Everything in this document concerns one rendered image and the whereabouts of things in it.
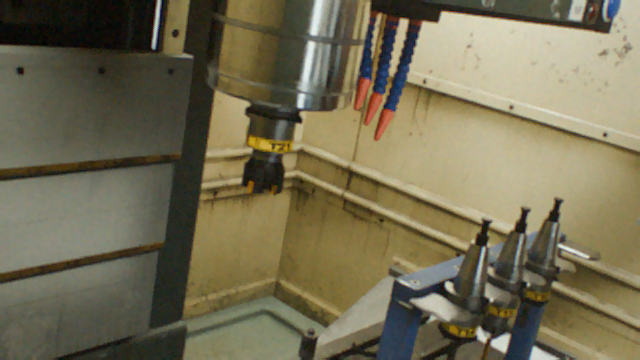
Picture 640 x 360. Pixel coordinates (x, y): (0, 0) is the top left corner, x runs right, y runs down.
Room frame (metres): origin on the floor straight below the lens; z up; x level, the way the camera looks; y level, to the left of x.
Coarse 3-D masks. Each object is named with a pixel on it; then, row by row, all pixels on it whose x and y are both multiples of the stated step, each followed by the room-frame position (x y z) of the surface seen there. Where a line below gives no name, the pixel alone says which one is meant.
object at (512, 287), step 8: (488, 272) 1.01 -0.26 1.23; (488, 280) 1.00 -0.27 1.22; (496, 280) 0.99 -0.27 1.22; (504, 280) 0.99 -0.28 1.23; (528, 280) 1.01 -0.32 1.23; (504, 288) 0.98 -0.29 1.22; (512, 288) 0.98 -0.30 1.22; (520, 288) 1.00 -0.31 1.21; (512, 296) 0.98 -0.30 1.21; (520, 296) 1.00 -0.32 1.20
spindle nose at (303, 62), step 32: (224, 0) 0.74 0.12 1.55; (256, 0) 0.71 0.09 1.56; (288, 0) 0.71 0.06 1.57; (320, 0) 0.72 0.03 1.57; (352, 0) 0.74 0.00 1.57; (224, 32) 0.73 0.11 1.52; (256, 32) 0.71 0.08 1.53; (288, 32) 0.71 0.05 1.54; (320, 32) 0.72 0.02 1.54; (352, 32) 0.74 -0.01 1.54; (224, 64) 0.73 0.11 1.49; (256, 64) 0.71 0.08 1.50; (288, 64) 0.71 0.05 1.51; (320, 64) 0.72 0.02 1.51; (352, 64) 0.75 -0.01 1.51; (256, 96) 0.71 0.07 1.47; (288, 96) 0.71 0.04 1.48; (320, 96) 0.73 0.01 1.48; (352, 96) 0.78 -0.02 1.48
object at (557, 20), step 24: (384, 0) 0.57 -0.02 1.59; (408, 0) 0.60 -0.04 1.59; (432, 0) 0.61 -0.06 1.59; (456, 0) 0.64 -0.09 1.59; (480, 0) 0.67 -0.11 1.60; (504, 0) 0.70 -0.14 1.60; (528, 0) 0.74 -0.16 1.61; (552, 0) 0.78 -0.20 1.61; (600, 0) 0.87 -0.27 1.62; (552, 24) 0.80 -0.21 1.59; (576, 24) 0.85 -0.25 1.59
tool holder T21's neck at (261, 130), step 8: (256, 128) 0.77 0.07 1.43; (264, 128) 0.77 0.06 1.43; (272, 128) 0.76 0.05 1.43; (280, 128) 0.77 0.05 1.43; (288, 128) 0.77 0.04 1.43; (256, 136) 0.77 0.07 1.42; (264, 136) 0.76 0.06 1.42; (272, 136) 0.76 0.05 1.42; (280, 136) 0.77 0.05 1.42; (288, 136) 0.77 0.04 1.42; (248, 144) 0.78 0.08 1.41; (272, 152) 0.76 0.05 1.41; (288, 152) 0.78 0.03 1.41
